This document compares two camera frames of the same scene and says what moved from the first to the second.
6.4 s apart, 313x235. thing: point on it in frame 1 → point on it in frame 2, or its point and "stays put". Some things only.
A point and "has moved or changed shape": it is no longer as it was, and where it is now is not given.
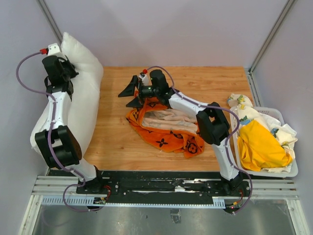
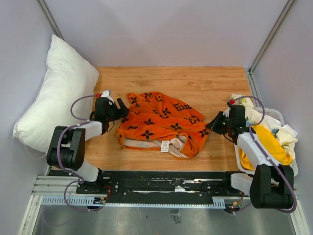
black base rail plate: [211, 184] stays put
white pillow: [86, 88] has moved or changed shape
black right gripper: [129, 90] → [213, 125]
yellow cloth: [258, 148] stays put
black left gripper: [66, 62] → [124, 109]
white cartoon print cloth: [244, 111] stays put
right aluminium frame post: [252, 70] stays put
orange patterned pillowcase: [167, 129] has moved or changed shape
